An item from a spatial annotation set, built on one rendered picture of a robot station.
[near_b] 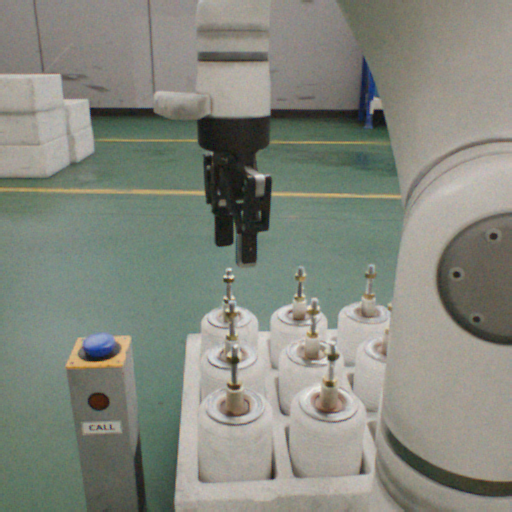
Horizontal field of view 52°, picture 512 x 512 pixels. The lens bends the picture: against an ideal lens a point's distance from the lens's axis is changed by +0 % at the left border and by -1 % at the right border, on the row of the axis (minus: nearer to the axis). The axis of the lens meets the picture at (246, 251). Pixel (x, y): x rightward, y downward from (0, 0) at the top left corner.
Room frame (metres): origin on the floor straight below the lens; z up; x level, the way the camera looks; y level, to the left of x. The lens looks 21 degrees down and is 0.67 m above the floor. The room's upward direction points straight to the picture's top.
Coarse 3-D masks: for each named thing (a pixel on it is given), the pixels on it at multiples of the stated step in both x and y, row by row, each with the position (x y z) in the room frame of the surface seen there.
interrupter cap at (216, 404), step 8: (216, 392) 0.57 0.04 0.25; (224, 392) 0.57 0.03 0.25; (248, 392) 0.57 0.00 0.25; (256, 392) 0.57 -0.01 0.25; (208, 400) 0.55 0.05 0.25; (216, 400) 0.55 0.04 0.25; (224, 400) 0.56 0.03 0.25; (248, 400) 0.56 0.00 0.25; (256, 400) 0.56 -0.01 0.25; (208, 408) 0.54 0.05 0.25; (216, 408) 0.54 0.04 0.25; (224, 408) 0.54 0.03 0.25; (248, 408) 0.54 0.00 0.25; (256, 408) 0.54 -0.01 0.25; (208, 416) 0.53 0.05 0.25; (216, 416) 0.52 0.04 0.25; (224, 416) 0.52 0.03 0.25; (232, 416) 0.52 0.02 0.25; (240, 416) 0.52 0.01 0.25; (248, 416) 0.52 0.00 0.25; (256, 416) 0.52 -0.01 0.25; (224, 424) 0.51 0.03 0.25; (232, 424) 0.51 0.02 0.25; (240, 424) 0.51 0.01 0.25
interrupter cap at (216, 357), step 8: (216, 344) 0.69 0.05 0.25; (224, 344) 0.69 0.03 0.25; (240, 344) 0.69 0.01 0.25; (248, 344) 0.69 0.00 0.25; (208, 352) 0.67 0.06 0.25; (216, 352) 0.67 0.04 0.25; (224, 352) 0.67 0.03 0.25; (248, 352) 0.67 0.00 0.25; (256, 352) 0.67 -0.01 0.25; (208, 360) 0.65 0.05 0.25; (216, 360) 0.65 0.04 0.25; (224, 360) 0.65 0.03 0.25; (248, 360) 0.65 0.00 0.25; (256, 360) 0.65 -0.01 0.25; (224, 368) 0.63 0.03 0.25; (240, 368) 0.63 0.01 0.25
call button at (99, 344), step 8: (88, 336) 0.58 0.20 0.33; (96, 336) 0.58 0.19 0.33; (104, 336) 0.58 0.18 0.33; (112, 336) 0.59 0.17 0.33; (88, 344) 0.57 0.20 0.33; (96, 344) 0.57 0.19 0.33; (104, 344) 0.57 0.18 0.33; (112, 344) 0.57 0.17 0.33; (88, 352) 0.56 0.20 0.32; (96, 352) 0.56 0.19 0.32; (104, 352) 0.56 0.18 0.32
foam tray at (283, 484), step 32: (192, 352) 0.79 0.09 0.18; (192, 384) 0.69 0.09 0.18; (352, 384) 0.73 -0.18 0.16; (192, 416) 0.62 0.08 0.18; (288, 416) 0.62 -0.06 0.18; (192, 448) 0.55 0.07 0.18; (288, 448) 0.60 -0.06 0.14; (192, 480) 0.50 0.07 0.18; (288, 480) 0.50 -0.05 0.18; (320, 480) 0.50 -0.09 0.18; (352, 480) 0.50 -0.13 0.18
